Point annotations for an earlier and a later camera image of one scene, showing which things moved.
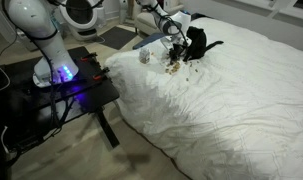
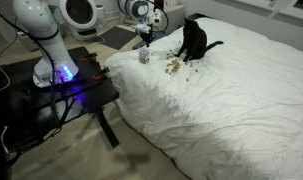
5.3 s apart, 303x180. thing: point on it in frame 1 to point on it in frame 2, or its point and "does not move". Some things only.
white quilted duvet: x=242 y=111 does not move
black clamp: x=100 y=76 does not move
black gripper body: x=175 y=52 to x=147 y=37
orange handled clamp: x=89 y=56 does not move
